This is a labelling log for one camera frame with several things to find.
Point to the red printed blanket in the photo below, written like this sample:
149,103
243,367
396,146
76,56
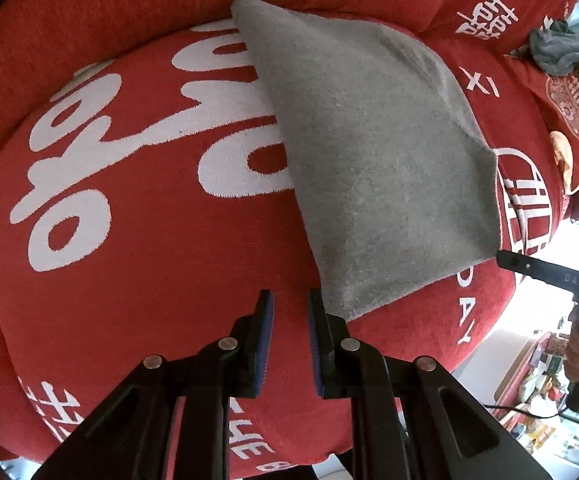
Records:
144,310

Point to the grey knit sweater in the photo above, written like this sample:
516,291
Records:
369,160

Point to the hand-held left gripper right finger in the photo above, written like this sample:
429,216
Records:
315,340

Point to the red cushion with round ornament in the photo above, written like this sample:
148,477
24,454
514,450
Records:
569,105

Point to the dark grey crumpled cloth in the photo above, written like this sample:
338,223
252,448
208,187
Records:
564,52

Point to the orange plush toy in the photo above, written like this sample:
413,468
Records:
563,157

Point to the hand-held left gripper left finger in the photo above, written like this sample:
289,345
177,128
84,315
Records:
264,340

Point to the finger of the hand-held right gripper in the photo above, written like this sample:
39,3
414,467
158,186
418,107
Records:
534,266

